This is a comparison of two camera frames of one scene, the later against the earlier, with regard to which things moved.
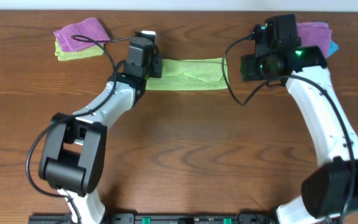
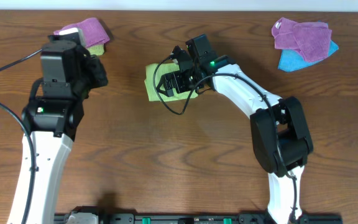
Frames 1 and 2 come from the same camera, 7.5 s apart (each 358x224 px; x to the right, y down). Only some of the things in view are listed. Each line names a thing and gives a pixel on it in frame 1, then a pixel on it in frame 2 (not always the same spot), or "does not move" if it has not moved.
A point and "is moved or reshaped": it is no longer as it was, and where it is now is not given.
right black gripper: x=247 y=68 to x=176 y=76
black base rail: x=163 y=218 does not move
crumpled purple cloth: x=314 y=33 does not move
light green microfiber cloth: x=191 y=74 is moved or reshaped
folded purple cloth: x=87 y=34 does not move
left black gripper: x=157 y=66 to x=96 y=72
